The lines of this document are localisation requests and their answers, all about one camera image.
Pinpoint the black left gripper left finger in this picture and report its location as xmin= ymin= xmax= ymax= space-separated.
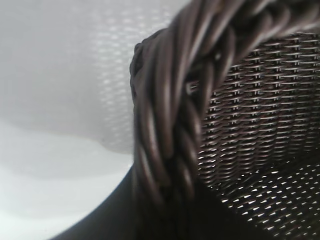
xmin=49 ymin=166 xmax=137 ymax=240

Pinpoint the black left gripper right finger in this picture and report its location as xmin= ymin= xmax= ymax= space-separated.
xmin=194 ymin=182 xmax=251 ymax=240

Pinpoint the dark brown wicker basket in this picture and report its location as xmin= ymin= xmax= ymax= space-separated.
xmin=128 ymin=0 xmax=320 ymax=240

